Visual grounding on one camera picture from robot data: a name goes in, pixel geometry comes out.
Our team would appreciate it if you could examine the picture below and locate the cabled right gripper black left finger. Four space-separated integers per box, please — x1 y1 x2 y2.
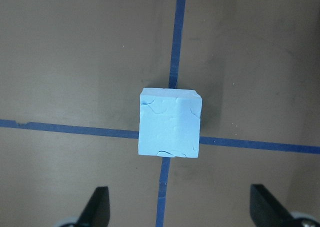
76 186 111 227

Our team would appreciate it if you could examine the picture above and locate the cabled right gripper black right finger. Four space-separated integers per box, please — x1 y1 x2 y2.
249 184 300 227

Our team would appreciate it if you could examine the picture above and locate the cracked light blue block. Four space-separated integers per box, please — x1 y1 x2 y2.
138 87 202 158

